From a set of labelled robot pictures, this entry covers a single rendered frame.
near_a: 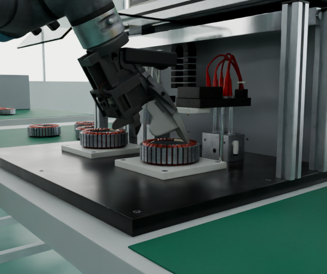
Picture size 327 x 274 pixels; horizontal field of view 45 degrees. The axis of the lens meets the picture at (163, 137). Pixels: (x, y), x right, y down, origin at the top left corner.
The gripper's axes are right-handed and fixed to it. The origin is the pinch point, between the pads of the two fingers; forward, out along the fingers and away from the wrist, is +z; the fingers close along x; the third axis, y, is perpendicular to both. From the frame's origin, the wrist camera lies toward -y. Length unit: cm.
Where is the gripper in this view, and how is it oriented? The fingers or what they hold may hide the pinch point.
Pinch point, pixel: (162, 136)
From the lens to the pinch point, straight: 71.9
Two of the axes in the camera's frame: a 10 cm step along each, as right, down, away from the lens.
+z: 3.9, 8.2, 4.2
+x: 6.3, 1.0, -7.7
